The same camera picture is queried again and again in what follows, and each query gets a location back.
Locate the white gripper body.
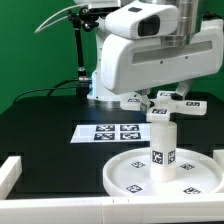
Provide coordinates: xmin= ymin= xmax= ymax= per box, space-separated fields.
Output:
xmin=101 ymin=19 xmax=224 ymax=94

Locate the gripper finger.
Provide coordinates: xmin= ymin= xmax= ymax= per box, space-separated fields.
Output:
xmin=175 ymin=80 xmax=192 ymax=100
xmin=138 ymin=89 xmax=150 ymax=114

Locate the white cross-shaped table base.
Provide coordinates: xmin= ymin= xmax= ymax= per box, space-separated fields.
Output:
xmin=120 ymin=91 xmax=207 ymax=123

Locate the white round table top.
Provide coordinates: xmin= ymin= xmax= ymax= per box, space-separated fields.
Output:
xmin=103 ymin=147 xmax=224 ymax=197

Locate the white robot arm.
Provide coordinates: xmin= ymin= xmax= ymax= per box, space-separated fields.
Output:
xmin=73 ymin=0 xmax=224 ymax=110

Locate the white marker tag plate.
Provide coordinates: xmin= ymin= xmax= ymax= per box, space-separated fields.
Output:
xmin=71 ymin=123 xmax=150 ymax=143

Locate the white right fence block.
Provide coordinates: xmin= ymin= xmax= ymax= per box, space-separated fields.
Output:
xmin=213 ymin=149 xmax=224 ymax=172

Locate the white fence block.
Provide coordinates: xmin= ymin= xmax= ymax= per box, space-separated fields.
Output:
xmin=213 ymin=149 xmax=224 ymax=172
xmin=0 ymin=156 xmax=22 ymax=200

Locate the white front fence bar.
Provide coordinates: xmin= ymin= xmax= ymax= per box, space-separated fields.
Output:
xmin=0 ymin=193 xmax=224 ymax=224

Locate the white left fence block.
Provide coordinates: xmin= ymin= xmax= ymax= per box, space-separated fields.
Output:
xmin=0 ymin=156 xmax=22 ymax=200

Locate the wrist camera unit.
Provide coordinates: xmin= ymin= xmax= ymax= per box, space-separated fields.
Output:
xmin=105 ymin=0 xmax=178 ymax=39

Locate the black cable on table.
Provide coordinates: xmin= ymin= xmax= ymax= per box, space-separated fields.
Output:
xmin=13 ymin=78 xmax=84 ymax=103

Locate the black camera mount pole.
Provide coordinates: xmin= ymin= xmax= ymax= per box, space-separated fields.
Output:
xmin=68 ymin=6 xmax=99 ymax=98

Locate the white curved cable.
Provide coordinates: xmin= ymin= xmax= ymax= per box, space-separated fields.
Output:
xmin=34 ymin=3 xmax=84 ymax=34

